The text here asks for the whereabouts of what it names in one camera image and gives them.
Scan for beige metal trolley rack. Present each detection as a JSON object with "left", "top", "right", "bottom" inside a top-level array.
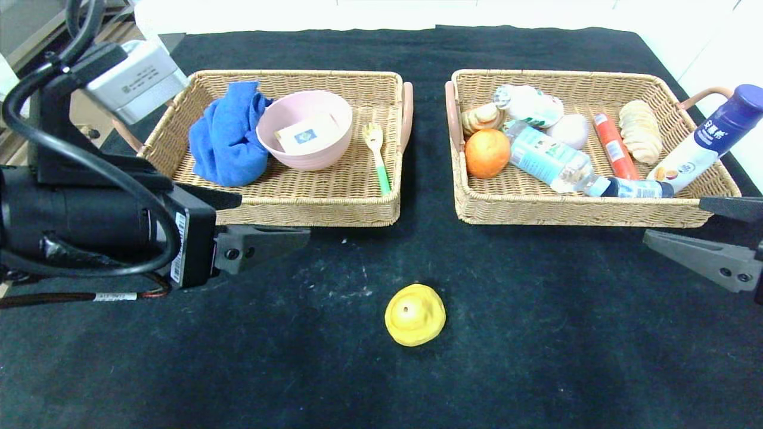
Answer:
[{"left": 0, "top": 89, "right": 114, "bottom": 167}]

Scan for golden bread bun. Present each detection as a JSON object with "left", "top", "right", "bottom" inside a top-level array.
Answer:
[{"left": 461, "top": 102, "right": 507, "bottom": 136}]

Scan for orange sausage stick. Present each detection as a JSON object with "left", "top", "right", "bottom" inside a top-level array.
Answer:
[{"left": 594, "top": 113, "right": 641, "bottom": 181}]

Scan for white milk drink bottle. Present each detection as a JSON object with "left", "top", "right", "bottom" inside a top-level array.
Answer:
[{"left": 494, "top": 85, "right": 565, "bottom": 129}]

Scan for thick black camera cable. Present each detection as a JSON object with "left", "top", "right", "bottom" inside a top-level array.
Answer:
[{"left": 1, "top": 0, "right": 182, "bottom": 278}]

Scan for white counter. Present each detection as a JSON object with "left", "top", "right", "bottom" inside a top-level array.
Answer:
[{"left": 136, "top": 0, "right": 621, "bottom": 63}]

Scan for yellow pasta spoon green handle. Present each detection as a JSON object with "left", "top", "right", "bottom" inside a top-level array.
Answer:
[{"left": 362, "top": 122, "right": 392, "bottom": 196}]

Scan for pink bowl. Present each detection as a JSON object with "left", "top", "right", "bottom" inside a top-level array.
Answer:
[{"left": 256, "top": 89, "right": 353, "bottom": 172}]

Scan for beige ridged bread roll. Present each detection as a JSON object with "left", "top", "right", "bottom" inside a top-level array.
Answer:
[{"left": 618, "top": 100, "right": 663, "bottom": 165}]

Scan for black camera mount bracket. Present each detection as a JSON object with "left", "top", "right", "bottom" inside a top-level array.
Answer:
[{"left": 27, "top": 42, "right": 176, "bottom": 192}]

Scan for wicker basket pink handles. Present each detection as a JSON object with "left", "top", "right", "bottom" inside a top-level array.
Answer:
[
  {"left": 445, "top": 69, "right": 743, "bottom": 228},
  {"left": 113, "top": 70, "right": 414, "bottom": 228}
]

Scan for blue cloth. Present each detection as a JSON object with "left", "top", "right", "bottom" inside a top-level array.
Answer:
[{"left": 189, "top": 82, "right": 274, "bottom": 188}]

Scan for white card box blue diamond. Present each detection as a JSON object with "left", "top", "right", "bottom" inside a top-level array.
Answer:
[{"left": 275, "top": 113, "right": 342, "bottom": 154}]

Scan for clear water bottle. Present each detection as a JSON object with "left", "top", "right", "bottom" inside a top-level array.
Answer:
[{"left": 504, "top": 119, "right": 610, "bottom": 197}]

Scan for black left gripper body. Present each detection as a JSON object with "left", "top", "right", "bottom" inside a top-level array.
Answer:
[{"left": 54, "top": 183, "right": 217, "bottom": 290}]

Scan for orange fruit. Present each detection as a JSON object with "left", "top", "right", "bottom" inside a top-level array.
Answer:
[{"left": 464, "top": 128, "right": 511, "bottom": 179}]

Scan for pale pink egg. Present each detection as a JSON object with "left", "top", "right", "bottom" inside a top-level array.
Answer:
[{"left": 545, "top": 114, "right": 590, "bottom": 150}]

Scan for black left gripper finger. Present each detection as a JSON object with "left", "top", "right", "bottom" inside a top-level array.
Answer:
[
  {"left": 176, "top": 182, "right": 243, "bottom": 210},
  {"left": 211, "top": 225, "right": 312, "bottom": 277}
]

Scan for metal shelf frame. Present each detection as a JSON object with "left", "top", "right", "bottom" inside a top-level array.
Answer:
[{"left": 0, "top": 0, "right": 144, "bottom": 66}]

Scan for yellow pear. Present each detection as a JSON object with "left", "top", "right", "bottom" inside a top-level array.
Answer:
[{"left": 384, "top": 284, "right": 446, "bottom": 347}]

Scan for black table cloth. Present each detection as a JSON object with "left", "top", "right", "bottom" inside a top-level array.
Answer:
[{"left": 0, "top": 25, "right": 763, "bottom": 429}]

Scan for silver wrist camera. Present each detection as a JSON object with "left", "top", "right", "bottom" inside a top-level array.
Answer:
[{"left": 83, "top": 39, "right": 190, "bottom": 126}]

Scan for white hanging cloth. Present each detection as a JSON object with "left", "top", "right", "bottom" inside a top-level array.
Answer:
[{"left": 0, "top": 54, "right": 23, "bottom": 93}]

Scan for white bottle blue cap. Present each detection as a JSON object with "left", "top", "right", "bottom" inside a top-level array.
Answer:
[{"left": 647, "top": 84, "right": 763, "bottom": 194}]

